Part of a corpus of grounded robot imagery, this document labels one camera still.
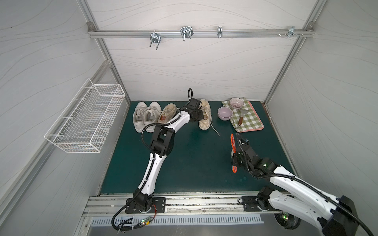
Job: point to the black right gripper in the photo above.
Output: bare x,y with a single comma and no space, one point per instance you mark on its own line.
239,155

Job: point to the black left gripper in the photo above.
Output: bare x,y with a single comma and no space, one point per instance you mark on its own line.
196,115

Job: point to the red insole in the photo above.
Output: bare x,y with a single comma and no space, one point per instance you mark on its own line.
234,165

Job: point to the beige sneaker with red insole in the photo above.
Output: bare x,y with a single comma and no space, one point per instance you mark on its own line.
206,123

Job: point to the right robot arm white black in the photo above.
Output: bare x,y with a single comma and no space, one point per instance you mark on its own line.
303,202

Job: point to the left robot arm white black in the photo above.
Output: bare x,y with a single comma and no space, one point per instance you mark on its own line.
161,146

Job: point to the beige sneaker by white pair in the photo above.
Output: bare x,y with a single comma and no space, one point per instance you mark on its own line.
167,113

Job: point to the lilac ceramic bowl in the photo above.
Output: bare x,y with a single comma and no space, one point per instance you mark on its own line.
225,113

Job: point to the green white checkered cloth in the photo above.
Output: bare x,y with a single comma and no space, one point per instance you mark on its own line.
236,113

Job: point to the white sneaker right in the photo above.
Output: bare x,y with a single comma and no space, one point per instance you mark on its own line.
151,116

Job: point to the striped small ceramic bowl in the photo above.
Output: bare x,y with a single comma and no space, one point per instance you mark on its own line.
236,103

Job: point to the white sneaker left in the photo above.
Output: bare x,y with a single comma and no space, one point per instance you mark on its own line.
138,116

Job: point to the metal hook clamp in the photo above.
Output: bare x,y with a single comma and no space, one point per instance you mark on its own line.
219,32
291,33
186,32
155,38

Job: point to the white vent grille strip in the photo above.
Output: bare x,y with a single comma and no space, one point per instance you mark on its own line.
172,220

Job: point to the wooden handled metal spatula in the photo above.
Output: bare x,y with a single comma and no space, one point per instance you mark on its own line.
243,112

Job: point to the white wire basket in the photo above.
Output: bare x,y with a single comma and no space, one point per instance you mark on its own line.
84,124

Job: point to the aluminium top rail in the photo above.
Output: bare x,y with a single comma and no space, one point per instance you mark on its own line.
198,33

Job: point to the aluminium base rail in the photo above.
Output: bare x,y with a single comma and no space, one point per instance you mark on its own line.
183,203

